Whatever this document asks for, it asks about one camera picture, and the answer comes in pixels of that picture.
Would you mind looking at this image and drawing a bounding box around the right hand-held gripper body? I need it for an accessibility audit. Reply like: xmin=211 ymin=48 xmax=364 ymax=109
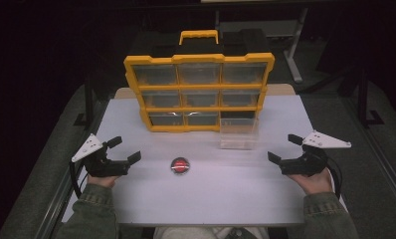
xmin=280 ymin=129 xmax=352 ymax=177

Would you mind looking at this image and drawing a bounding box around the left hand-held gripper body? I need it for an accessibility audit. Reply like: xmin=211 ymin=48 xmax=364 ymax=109
xmin=71 ymin=132 xmax=131 ymax=178

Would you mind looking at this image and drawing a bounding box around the clear plastic drawer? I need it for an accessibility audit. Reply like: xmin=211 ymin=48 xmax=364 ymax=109
xmin=218 ymin=117 xmax=261 ymax=151

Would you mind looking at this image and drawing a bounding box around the red round cap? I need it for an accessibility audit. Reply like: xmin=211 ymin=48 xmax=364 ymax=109
xmin=170 ymin=156 xmax=191 ymax=176

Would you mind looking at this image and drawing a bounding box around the yellow organizer cabinet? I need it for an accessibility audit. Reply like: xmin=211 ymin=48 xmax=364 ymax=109
xmin=122 ymin=29 xmax=277 ymax=134

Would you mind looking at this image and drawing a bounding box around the person's left hand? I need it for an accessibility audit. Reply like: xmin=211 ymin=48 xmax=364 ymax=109
xmin=87 ymin=173 xmax=121 ymax=189

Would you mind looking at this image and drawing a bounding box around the person's right hand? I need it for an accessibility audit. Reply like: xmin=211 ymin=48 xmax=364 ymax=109
xmin=287 ymin=167 xmax=334 ymax=196

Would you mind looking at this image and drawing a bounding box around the tan wooden board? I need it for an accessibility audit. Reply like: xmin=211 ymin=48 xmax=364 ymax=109
xmin=113 ymin=83 xmax=297 ymax=100

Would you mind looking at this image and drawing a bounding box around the black metal stand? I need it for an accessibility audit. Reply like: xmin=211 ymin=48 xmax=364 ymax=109
xmin=355 ymin=65 xmax=385 ymax=129

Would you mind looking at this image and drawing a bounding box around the white desk leg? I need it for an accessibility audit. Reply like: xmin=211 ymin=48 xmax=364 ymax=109
xmin=283 ymin=7 xmax=309 ymax=85

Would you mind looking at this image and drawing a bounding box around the black cable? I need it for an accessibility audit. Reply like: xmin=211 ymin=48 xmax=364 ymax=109
xmin=324 ymin=156 xmax=343 ymax=200
xmin=69 ymin=160 xmax=90 ymax=200

